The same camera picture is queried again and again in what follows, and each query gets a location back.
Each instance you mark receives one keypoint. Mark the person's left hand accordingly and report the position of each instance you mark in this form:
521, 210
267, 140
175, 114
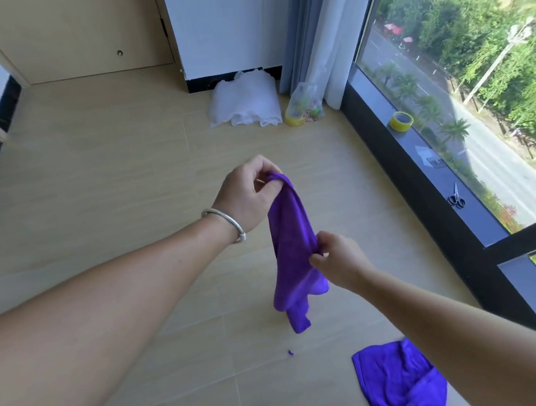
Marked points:
248, 193

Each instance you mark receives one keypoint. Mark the person's right hand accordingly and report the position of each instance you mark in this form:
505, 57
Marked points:
346, 264

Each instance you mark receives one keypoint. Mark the purple towel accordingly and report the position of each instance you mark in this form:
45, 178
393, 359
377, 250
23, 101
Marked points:
293, 236
396, 382

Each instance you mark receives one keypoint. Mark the beige door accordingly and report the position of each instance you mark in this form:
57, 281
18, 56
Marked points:
73, 34
171, 53

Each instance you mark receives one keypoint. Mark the person's left forearm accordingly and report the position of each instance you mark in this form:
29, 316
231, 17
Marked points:
95, 333

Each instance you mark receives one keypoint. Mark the person's right forearm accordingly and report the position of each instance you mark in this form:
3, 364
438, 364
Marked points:
479, 345

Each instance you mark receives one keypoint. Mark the white cloth pile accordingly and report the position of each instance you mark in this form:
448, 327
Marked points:
245, 100

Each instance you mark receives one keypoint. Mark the clear bag of yellow items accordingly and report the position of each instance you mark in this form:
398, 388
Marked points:
303, 108

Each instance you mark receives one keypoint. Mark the dark framed window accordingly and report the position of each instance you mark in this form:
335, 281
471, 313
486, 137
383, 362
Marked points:
442, 220

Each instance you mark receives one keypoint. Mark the black scissors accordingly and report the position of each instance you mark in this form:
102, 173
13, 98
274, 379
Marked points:
457, 200

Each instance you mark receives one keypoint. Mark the clear plastic wrapper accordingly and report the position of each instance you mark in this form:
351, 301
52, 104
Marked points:
427, 155

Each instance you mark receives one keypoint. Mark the yellow tape roll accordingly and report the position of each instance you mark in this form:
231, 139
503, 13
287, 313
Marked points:
400, 124

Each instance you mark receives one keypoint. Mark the blue grey curtain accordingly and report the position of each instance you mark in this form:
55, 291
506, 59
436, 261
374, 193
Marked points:
304, 25

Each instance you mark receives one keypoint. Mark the white sheer curtain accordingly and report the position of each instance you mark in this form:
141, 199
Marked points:
350, 34

